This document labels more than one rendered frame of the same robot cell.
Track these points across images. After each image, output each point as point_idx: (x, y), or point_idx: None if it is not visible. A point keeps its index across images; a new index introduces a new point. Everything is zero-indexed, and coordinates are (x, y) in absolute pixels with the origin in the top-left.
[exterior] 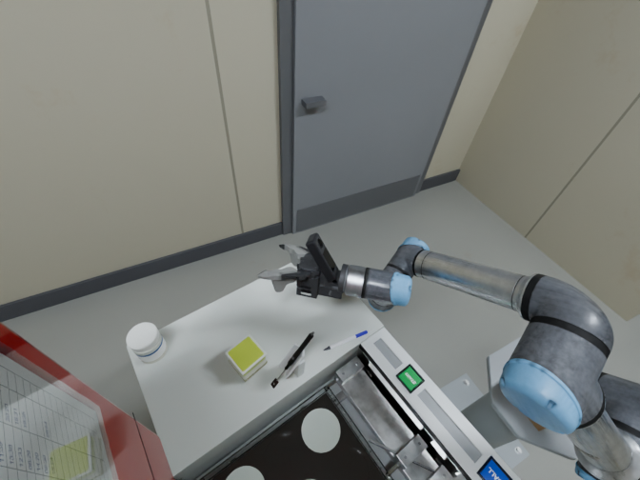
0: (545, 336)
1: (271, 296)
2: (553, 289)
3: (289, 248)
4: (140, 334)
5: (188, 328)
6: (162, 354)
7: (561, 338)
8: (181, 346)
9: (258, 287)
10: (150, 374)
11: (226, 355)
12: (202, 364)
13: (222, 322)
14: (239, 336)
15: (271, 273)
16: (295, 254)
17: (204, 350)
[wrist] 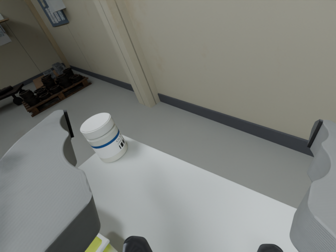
0: None
1: (250, 250)
2: None
3: (320, 145)
4: (95, 120)
5: (144, 161)
6: (105, 159)
7: None
8: (121, 169)
9: (254, 209)
10: (90, 164)
11: (109, 227)
12: (98, 204)
13: (161, 192)
14: (142, 230)
15: (28, 132)
16: (302, 200)
17: (116, 195)
